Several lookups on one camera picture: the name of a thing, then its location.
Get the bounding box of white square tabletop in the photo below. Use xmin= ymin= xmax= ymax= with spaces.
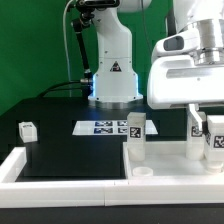
xmin=123 ymin=141 xmax=224 ymax=179

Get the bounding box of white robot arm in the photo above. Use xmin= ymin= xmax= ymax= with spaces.
xmin=91 ymin=0 xmax=224 ymax=129

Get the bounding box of white U-shaped obstacle fence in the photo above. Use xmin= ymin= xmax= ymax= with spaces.
xmin=0 ymin=147 xmax=224 ymax=208

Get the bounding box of white sheet with AprilTags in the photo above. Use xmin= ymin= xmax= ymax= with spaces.
xmin=71 ymin=119 xmax=159 ymax=136

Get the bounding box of black cable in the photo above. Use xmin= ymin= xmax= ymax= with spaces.
xmin=36 ymin=78 xmax=93 ymax=98

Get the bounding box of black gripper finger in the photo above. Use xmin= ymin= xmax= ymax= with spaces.
xmin=187 ymin=103 xmax=208 ymax=135

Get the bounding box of white cable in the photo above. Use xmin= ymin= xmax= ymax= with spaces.
xmin=62 ymin=0 xmax=76 ymax=82

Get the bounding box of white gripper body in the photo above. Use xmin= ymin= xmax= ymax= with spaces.
xmin=147 ymin=29 xmax=224 ymax=109

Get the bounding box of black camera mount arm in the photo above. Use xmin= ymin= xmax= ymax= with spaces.
xmin=70 ymin=0 xmax=120 ymax=84

